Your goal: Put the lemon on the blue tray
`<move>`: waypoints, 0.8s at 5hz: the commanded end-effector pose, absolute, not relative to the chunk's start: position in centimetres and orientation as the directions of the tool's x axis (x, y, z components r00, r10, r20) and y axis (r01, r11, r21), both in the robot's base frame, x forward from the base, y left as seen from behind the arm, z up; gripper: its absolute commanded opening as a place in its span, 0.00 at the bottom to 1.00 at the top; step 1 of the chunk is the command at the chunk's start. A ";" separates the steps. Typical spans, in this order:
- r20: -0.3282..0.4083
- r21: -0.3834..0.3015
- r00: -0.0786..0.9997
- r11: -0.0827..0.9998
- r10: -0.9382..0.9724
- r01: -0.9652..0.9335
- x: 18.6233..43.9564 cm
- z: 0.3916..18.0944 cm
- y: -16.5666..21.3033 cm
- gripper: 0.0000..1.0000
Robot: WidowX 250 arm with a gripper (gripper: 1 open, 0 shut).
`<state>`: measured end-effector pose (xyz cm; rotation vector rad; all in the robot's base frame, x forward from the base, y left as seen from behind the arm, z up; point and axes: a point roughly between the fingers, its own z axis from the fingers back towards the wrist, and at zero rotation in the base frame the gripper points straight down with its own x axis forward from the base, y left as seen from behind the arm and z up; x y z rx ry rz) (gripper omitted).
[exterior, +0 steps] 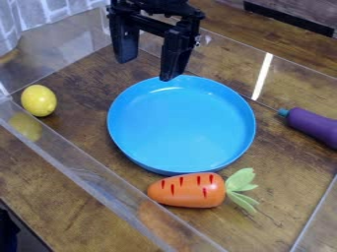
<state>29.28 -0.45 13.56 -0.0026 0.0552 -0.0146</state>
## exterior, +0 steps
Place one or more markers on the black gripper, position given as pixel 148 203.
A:
pixel 130 17

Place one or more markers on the yellow toy lemon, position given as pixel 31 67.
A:
pixel 39 100

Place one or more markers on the blue round tray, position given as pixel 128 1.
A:
pixel 190 125

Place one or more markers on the purple toy eggplant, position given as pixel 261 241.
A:
pixel 312 124

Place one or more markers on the orange toy carrot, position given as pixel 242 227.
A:
pixel 203 190

